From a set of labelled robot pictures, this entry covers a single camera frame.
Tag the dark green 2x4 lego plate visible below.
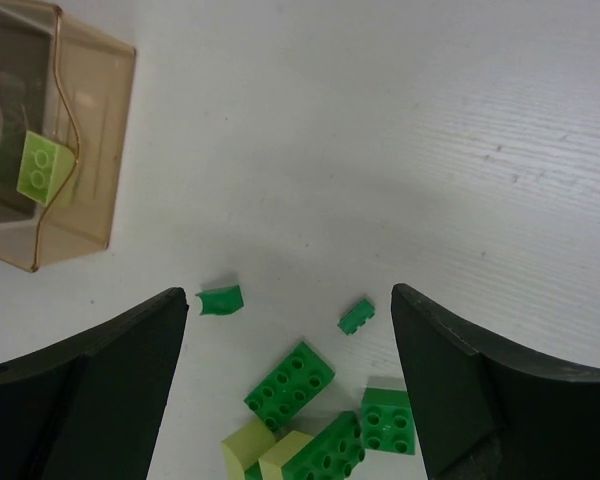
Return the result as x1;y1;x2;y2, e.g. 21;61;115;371
282;411;366;480

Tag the amber plastic container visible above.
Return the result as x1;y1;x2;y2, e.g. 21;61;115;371
0;1;136;272

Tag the tiny dark green lego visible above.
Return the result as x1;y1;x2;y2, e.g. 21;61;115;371
337;298;376;335

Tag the dark green 2x4 lego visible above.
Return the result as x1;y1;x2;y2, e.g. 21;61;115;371
244;341;335;432

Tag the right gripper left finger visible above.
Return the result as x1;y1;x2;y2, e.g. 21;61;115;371
0;287;188;479

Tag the dark green 2x2 lego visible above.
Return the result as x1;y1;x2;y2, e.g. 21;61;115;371
360;387;416;455

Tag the small dark green curved lego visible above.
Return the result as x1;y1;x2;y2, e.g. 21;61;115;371
196;284;244;316

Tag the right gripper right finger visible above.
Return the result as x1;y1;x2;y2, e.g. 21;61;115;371
391;284;600;479

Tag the light green sloped lego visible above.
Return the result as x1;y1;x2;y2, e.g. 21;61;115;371
16;131;75;207

